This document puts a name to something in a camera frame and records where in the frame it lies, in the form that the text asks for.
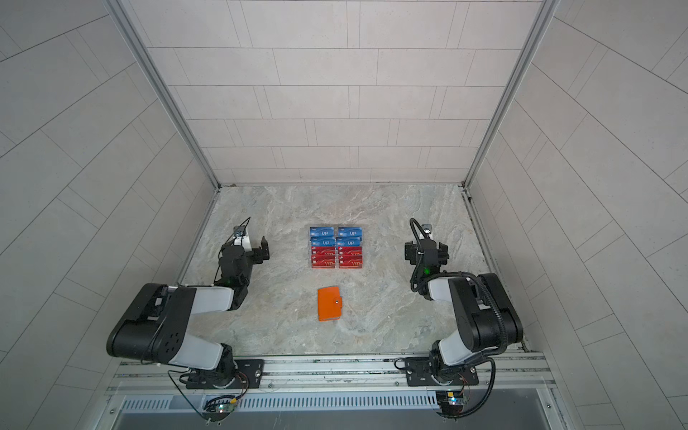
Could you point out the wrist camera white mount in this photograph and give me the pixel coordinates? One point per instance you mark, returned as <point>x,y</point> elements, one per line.
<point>427,231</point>
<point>241,237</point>

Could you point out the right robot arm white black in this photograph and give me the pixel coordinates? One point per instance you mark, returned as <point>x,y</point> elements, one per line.
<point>486,320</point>

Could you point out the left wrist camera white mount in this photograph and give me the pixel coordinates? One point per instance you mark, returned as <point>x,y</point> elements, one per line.
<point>241,237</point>

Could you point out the red vip card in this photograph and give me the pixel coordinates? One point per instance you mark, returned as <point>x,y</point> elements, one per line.
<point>323,262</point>
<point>351,262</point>
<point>323,251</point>
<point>350,251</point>

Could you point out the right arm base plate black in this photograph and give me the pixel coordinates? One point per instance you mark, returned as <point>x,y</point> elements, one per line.
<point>428,372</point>

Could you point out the clear acrylic card display stand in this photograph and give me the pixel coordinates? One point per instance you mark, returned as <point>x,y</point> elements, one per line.
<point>336,236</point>

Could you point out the left circuit board with wires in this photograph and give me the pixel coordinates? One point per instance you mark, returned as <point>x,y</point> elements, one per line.
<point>219,408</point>

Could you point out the red VIP card bottom right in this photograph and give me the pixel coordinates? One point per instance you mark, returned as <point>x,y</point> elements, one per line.
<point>351,262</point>

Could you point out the blue card top left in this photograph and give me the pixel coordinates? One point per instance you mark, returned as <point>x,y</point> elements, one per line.
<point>322,232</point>

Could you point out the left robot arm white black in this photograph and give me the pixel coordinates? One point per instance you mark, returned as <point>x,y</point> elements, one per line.
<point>155,326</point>

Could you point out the right circuit board with wires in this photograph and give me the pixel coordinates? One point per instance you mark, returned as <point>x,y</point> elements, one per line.
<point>451,404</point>

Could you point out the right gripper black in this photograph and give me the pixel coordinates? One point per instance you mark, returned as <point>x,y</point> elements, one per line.
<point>425,253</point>

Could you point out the orange card holder wallet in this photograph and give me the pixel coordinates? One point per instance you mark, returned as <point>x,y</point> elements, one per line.
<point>329,304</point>

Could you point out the red VIP card bottom left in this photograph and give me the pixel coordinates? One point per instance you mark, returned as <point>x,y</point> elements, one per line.
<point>323,262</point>

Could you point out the circuit board with wires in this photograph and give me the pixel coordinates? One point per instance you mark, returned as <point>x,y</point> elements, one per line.
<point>219,408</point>
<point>451,404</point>

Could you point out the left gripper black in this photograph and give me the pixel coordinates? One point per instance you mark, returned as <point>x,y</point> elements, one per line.
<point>257,250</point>

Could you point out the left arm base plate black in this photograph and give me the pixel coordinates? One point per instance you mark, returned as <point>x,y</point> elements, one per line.
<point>242,374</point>

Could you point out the aluminium mounting rail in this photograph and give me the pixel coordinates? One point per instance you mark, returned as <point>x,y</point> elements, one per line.
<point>347,373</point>

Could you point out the blue card top right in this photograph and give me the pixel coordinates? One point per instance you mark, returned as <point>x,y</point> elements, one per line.
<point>350,232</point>

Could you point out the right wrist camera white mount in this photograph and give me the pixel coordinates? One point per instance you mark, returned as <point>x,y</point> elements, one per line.
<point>427,231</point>

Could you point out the blue card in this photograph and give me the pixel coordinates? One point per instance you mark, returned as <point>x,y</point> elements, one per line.
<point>350,232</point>
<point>322,232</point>
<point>349,242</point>
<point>323,242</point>

